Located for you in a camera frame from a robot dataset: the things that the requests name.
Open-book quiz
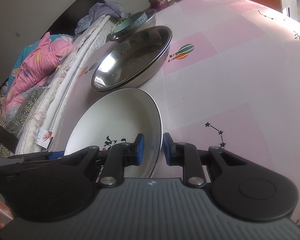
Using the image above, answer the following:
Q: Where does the white ceramic plate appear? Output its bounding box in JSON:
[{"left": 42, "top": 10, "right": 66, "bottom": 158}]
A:
[{"left": 64, "top": 88, "right": 162, "bottom": 178}]

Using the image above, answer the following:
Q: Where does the steel plate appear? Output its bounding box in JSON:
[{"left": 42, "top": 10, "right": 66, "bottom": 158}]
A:
[
  {"left": 95, "top": 39, "right": 171, "bottom": 93},
  {"left": 91, "top": 25, "right": 173, "bottom": 91}
]

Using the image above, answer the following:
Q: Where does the teal ceramic bowl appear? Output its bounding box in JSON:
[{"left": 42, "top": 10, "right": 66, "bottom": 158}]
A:
[{"left": 113, "top": 11, "right": 148, "bottom": 36}]

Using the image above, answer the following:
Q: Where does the small steel bowl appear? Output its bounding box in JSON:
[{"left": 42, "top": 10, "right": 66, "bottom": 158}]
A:
[{"left": 106, "top": 9, "right": 157, "bottom": 42}]

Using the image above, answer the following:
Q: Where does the white mattress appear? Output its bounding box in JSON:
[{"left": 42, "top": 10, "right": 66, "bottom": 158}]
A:
[{"left": 0, "top": 15, "right": 115, "bottom": 158}]

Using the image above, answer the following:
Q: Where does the pink patterned tablecloth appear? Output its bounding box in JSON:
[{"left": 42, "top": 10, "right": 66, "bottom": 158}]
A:
[{"left": 50, "top": 0, "right": 300, "bottom": 225}]

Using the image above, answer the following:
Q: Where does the pink quilt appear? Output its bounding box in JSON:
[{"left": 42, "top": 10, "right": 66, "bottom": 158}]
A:
[{"left": 4, "top": 32, "right": 74, "bottom": 115}]

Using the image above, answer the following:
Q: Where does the green leafy cabbage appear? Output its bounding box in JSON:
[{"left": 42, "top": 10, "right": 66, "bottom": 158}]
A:
[{"left": 112, "top": 18, "right": 126, "bottom": 31}]

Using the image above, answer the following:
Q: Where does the black headboard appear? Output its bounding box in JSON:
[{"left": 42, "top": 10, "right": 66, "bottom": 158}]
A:
[{"left": 46, "top": 0, "right": 106, "bottom": 37}]

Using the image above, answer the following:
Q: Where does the blue grey clothes pile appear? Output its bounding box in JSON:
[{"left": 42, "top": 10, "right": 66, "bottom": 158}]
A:
[{"left": 75, "top": 2, "right": 127, "bottom": 35}]

